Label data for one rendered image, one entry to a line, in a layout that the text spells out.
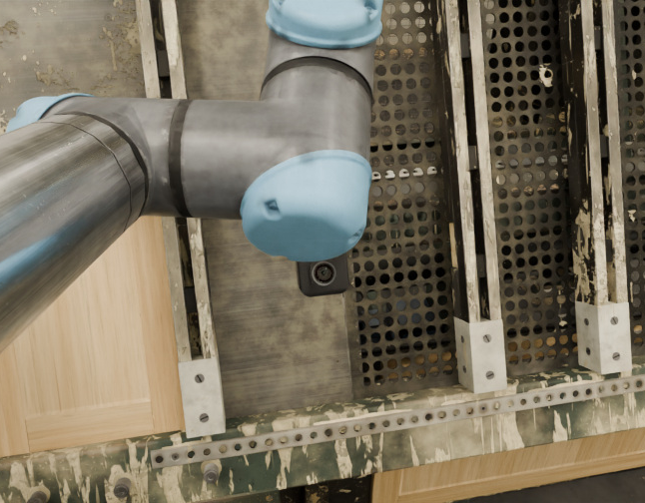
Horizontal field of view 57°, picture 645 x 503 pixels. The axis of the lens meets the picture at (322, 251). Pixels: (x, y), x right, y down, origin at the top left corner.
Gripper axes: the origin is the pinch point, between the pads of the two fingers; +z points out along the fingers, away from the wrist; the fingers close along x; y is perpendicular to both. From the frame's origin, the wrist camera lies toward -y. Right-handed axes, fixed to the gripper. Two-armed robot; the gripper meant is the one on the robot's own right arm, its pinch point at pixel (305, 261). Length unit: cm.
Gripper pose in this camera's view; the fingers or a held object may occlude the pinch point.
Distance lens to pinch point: 67.7
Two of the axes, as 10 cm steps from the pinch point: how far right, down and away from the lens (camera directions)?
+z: -0.7, 4.6, 8.8
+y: -1.4, -8.8, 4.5
